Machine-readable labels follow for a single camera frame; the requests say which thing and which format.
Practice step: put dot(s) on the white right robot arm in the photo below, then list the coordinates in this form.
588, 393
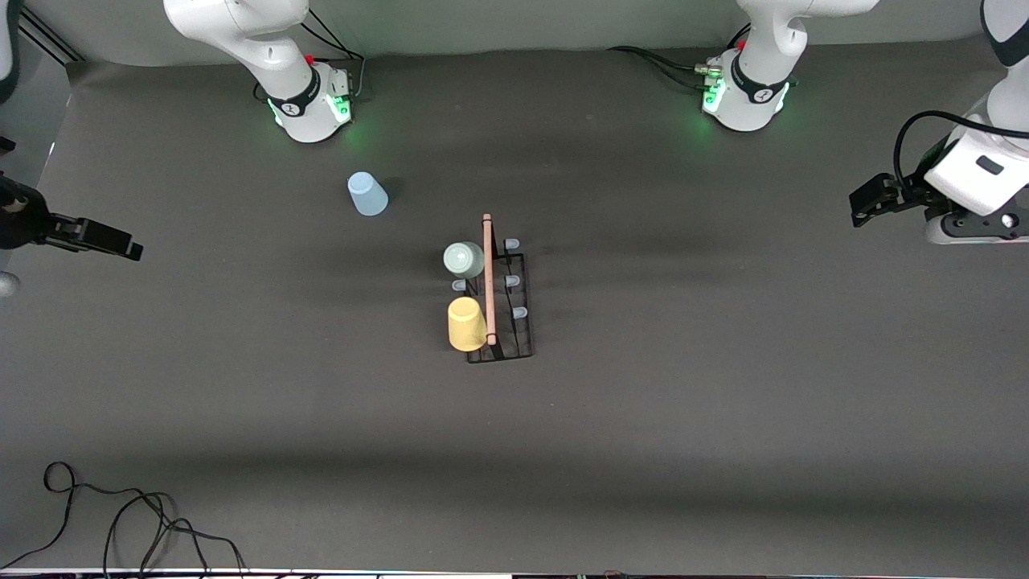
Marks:
241, 24

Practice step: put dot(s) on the pale green plastic cup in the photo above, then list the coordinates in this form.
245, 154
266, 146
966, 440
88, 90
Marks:
464, 260

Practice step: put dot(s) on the yellow plastic cup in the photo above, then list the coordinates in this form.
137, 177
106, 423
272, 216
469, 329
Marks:
466, 324

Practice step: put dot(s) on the light blue plastic cup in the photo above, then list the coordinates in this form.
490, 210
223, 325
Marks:
367, 195

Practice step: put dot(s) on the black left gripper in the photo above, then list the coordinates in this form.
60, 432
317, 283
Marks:
907, 198

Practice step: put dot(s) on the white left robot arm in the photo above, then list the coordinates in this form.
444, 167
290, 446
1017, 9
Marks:
756, 96

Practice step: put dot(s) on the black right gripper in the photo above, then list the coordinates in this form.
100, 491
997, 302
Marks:
20, 223

